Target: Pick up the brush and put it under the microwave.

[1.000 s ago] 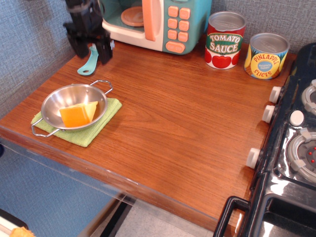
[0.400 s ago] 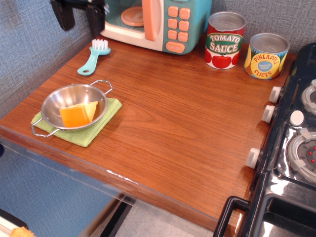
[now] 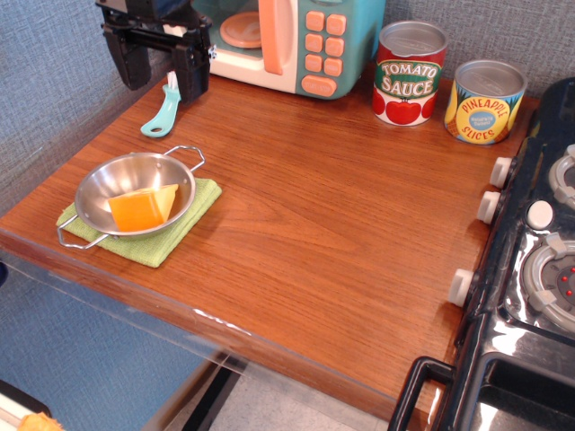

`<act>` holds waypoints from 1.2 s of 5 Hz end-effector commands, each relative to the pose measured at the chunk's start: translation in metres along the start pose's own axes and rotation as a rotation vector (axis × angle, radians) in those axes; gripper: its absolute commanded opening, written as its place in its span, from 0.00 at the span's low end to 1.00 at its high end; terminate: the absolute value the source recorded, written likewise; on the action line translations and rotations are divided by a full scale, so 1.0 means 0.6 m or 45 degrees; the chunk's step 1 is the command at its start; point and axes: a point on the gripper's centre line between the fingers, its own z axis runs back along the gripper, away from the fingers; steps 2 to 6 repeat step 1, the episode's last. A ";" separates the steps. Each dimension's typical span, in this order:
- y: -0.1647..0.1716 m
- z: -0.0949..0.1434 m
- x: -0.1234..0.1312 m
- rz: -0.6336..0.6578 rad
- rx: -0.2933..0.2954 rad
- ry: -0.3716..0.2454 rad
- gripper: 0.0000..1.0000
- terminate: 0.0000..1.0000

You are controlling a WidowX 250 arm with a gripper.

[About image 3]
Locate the teal brush with white bristles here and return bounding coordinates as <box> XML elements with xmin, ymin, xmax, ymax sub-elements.
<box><xmin>140</xmin><ymin>71</ymin><xmax>181</xmax><ymax>138</ymax></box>

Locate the grey stove burner upper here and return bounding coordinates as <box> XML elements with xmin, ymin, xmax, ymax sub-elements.
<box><xmin>548</xmin><ymin>144</ymin><xmax>575</xmax><ymax>209</ymax></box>

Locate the white stove knob middle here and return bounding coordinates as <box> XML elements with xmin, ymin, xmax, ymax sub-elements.
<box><xmin>476</xmin><ymin>191</ymin><xmax>500</xmax><ymax>224</ymax></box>

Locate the black toy stove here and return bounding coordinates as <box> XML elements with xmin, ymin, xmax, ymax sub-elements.
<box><xmin>387</xmin><ymin>76</ymin><xmax>575</xmax><ymax>431</ymax></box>

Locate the green cloth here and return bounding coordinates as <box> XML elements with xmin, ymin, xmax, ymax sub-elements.
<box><xmin>57</xmin><ymin>179</ymin><xmax>222</xmax><ymax>268</ymax></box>

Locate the grey stove burner lower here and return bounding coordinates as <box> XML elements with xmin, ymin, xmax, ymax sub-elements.
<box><xmin>522</xmin><ymin>233</ymin><xmax>574</xmax><ymax>333</ymax></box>

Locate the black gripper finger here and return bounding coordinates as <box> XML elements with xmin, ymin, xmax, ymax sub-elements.
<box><xmin>172</xmin><ymin>44</ymin><xmax>210</xmax><ymax>105</ymax></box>
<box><xmin>103</xmin><ymin>26</ymin><xmax>151</xmax><ymax>91</ymax></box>

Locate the black oven door handle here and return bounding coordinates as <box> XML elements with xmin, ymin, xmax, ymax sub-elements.
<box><xmin>388</xmin><ymin>356</ymin><xmax>456</xmax><ymax>430</ymax></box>

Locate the orange microwave turntable plate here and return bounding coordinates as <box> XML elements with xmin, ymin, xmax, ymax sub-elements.
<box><xmin>219</xmin><ymin>11</ymin><xmax>261</xmax><ymax>49</ymax></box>

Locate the teal toy microwave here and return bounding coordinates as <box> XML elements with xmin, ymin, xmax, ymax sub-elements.
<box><xmin>193</xmin><ymin>1</ymin><xmax>385</xmax><ymax>100</ymax></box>

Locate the pineapple slices can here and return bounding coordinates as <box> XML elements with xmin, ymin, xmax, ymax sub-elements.
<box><xmin>444</xmin><ymin>59</ymin><xmax>527</xmax><ymax>145</ymax></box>

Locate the white stove knob bottom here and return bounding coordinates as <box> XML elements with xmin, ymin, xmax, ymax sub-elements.
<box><xmin>448</xmin><ymin>268</ymin><xmax>474</xmax><ymax>307</ymax></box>

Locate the white stove knob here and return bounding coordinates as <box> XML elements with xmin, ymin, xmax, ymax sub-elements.
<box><xmin>476</xmin><ymin>191</ymin><xmax>500</xmax><ymax>224</ymax></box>
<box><xmin>490</xmin><ymin>157</ymin><xmax>513</xmax><ymax>189</ymax></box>
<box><xmin>448</xmin><ymin>268</ymin><xmax>474</xmax><ymax>307</ymax></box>

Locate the steel bowl with handles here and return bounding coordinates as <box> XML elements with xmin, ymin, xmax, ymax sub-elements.
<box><xmin>57</xmin><ymin>145</ymin><xmax>206</xmax><ymax>250</ymax></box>

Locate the orange cheese wedge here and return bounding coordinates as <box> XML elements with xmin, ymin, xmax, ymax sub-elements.
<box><xmin>108</xmin><ymin>184</ymin><xmax>179</xmax><ymax>232</ymax></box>

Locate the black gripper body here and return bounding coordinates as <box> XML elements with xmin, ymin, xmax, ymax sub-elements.
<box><xmin>95</xmin><ymin>1</ymin><xmax>216</xmax><ymax>61</ymax></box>

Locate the white round stove button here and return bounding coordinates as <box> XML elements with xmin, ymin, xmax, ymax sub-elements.
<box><xmin>526</xmin><ymin>200</ymin><xmax>553</xmax><ymax>230</ymax></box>

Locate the tomato sauce can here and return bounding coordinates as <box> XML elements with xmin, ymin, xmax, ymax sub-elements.
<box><xmin>372</xmin><ymin>21</ymin><xmax>447</xmax><ymax>127</ymax></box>

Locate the white stove knob top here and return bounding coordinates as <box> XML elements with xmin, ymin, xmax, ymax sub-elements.
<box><xmin>490</xmin><ymin>157</ymin><xmax>513</xmax><ymax>189</ymax></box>

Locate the grey stove burner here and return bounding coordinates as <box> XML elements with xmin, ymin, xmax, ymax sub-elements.
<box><xmin>522</xmin><ymin>233</ymin><xmax>574</xmax><ymax>333</ymax></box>
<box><xmin>548</xmin><ymin>144</ymin><xmax>575</xmax><ymax>209</ymax></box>

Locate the orange object bottom left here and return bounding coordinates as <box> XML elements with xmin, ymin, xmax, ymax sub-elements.
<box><xmin>17</xmin><ymin>412</ymin><xmax>64</xmax><ymax>431</ymax></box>

